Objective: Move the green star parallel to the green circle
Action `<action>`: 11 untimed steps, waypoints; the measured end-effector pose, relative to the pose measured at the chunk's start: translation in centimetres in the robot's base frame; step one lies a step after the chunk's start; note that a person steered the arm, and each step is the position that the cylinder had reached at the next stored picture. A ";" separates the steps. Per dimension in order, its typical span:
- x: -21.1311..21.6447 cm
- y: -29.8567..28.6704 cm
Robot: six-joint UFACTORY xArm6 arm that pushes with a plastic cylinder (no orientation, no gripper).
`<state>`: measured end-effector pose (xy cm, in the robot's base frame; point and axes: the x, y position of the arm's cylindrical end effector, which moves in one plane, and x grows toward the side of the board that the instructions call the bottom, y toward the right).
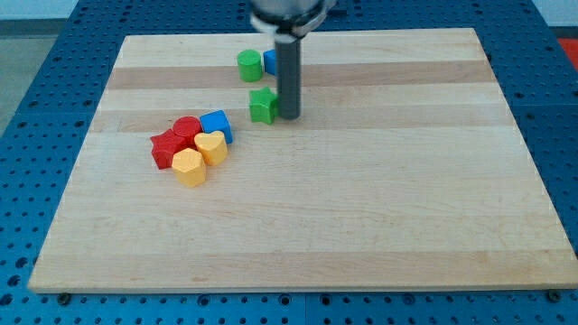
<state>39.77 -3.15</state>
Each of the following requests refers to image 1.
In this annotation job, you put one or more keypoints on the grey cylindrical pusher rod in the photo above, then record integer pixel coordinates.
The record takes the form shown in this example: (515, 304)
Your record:
(288, 75)

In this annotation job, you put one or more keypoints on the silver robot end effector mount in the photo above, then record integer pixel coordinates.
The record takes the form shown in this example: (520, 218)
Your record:
(295, 18)

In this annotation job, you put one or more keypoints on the green star block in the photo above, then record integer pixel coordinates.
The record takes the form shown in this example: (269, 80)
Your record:
(263, 106)

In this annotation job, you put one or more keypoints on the red star block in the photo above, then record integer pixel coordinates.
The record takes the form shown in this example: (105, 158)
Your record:
(165, 146)

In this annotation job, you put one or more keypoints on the blue block behind rod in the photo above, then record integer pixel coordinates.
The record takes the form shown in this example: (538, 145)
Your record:
(269, 61)

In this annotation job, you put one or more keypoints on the green cylinder block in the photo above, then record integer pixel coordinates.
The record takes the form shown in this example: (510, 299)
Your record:
(250, 65)

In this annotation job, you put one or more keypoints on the blue cube block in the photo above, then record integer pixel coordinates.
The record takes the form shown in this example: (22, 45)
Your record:
(217, 121)

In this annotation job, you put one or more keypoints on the yellow heart block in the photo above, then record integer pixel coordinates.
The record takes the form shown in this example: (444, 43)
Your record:
(212, 146)

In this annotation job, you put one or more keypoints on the red cylinder block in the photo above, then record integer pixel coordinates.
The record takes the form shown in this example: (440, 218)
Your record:
(187, 127)

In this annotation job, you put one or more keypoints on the yellow hexagon block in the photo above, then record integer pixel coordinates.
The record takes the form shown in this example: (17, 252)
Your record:
(189, 167)

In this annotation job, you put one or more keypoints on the wooden board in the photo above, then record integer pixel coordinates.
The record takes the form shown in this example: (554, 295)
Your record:
(406, 171)

